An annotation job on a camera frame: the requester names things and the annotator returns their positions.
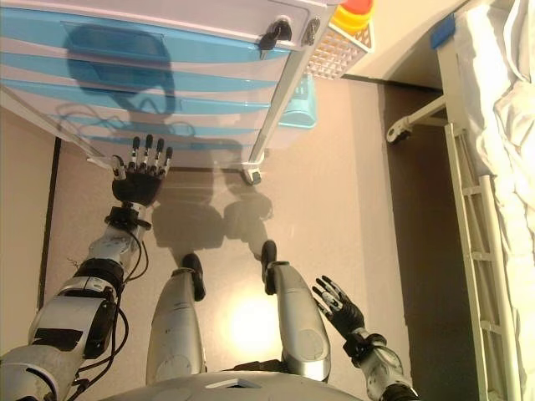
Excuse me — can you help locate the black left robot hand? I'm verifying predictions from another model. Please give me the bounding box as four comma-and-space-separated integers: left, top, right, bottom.
110, 134, 175, 206

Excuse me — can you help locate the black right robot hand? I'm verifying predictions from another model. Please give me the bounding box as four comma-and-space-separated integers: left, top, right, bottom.
311, 274, 368, 343

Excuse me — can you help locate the white drawer with blue front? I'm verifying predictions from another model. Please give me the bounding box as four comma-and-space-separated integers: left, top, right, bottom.
0, 79, 275, 114

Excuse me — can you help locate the white cart caster wheel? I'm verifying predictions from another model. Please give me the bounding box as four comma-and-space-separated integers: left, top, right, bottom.
242, 162, 265, 185

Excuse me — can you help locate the blue lidded waste bin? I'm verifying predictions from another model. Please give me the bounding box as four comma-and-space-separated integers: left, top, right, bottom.
267, 74, 319, 151

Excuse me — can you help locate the white blue medical cart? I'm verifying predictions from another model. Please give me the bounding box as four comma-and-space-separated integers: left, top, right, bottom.
0, 0, 340, 185

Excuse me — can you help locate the white bed caster wheel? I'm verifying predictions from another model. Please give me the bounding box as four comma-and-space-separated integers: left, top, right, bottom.
386, 119, 415, 146

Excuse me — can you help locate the black cart key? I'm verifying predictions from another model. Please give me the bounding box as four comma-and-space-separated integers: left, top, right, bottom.
257, 14, 296, 59

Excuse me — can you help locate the metal cart side latch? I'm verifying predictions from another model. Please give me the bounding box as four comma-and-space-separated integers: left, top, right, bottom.
303, 16, 323, 46

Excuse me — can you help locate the white mesh basket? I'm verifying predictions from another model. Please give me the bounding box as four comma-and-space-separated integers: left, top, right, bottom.
307, 18, 376, 80

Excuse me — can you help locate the white bed sheet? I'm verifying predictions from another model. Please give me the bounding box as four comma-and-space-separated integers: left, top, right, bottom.
455, 0, 535, 268

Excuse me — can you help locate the yellow sharps container red lid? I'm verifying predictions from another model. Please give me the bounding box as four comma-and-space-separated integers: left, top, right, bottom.
332, 0, 376, 33

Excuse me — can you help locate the blue bed tag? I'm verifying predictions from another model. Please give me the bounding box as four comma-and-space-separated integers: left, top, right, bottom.
430, 12, 456, 49

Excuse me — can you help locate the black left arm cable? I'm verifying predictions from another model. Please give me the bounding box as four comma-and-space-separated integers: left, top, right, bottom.
69, 231, 150, 401

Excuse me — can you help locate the white metal bed frame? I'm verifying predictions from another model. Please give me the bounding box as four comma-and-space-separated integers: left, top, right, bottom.
386, 8, 494, 176

